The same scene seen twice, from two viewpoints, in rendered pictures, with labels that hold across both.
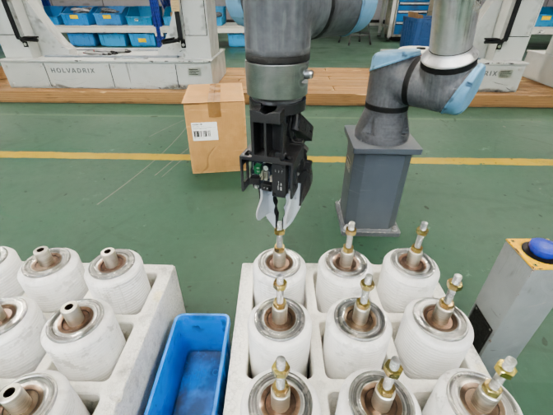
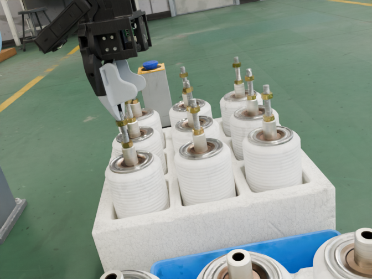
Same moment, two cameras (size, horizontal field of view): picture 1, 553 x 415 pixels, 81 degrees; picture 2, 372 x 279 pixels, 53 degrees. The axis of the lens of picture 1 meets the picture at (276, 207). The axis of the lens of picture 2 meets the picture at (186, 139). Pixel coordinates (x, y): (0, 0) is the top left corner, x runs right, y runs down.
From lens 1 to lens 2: 0.66 m
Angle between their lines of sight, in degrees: 78
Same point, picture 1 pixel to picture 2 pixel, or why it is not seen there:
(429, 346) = (207, 109)
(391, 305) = not seen: hidden behind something
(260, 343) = (226, 155)
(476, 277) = (94, 167)
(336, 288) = (158, 144)
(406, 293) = (159, 127)
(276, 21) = not seen: outside the picture
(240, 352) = (217, 203)
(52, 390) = (336, 242)
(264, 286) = (157, 172)
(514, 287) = (164, 89)
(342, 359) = not seen: hidden behind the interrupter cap
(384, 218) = (9, 195)
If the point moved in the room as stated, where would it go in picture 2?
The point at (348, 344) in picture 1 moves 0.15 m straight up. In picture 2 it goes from (215, 127) to (203, 48)
